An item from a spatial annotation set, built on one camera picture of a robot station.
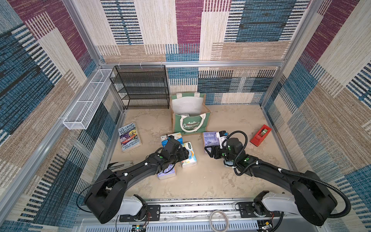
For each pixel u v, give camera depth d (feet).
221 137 2.50
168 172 2.38
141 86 3.55
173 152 2.23
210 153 2.51
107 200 1.36
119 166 2.95
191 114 3.55
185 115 2.78
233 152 2.17
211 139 3.08
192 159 2.82
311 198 1.36
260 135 3.17
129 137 3.28
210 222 2.30
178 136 3.01
